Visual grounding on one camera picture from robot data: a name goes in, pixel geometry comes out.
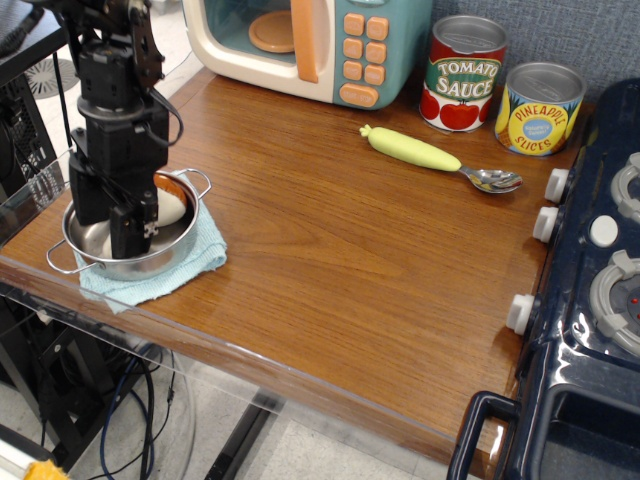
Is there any toy microwave oven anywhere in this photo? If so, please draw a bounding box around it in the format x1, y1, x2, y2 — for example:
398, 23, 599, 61
182, 1, 432, 110

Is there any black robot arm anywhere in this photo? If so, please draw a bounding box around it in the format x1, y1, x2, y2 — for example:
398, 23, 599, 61
38, 1, 171, 259

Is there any tomato sauce can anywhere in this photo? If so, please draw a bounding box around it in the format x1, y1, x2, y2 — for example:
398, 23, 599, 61
419, 15, 508, 132

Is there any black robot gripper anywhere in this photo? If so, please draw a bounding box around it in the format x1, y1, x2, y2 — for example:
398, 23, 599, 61
69, 39, 169, 259

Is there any spoon with green handle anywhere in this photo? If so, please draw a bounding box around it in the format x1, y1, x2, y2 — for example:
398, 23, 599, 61
359, 125, 523, 194

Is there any black cable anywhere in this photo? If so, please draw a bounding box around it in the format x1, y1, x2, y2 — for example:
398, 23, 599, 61
89, 344, 176, 480

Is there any blue cable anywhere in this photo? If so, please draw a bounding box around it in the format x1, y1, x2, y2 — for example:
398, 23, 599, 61
99, 349, 176, 480

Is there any pineapple slices can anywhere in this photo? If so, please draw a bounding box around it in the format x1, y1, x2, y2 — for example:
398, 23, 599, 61
494, 62, 587, 157

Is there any light blue cloth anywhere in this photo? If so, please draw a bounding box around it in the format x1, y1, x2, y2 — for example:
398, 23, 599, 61
79, 200, 227, 314

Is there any black table frame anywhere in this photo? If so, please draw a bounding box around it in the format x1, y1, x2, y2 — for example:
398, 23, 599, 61
1, 297, 136, 470

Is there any stainless steel pot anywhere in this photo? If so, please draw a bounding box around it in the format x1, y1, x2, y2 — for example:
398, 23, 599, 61
46, 168, 212, 281

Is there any white stove knob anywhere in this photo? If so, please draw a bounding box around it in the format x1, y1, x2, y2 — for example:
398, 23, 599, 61
506, 294, 535, 335
532, 207, 559, 244
544, 168, 570, 204

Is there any white plush mushroom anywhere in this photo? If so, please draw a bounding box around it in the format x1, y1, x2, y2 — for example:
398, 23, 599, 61
154, 173, 187, 227

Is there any dark blue toy stove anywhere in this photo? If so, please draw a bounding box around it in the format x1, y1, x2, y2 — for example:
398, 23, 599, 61
448, 79, 639, 479

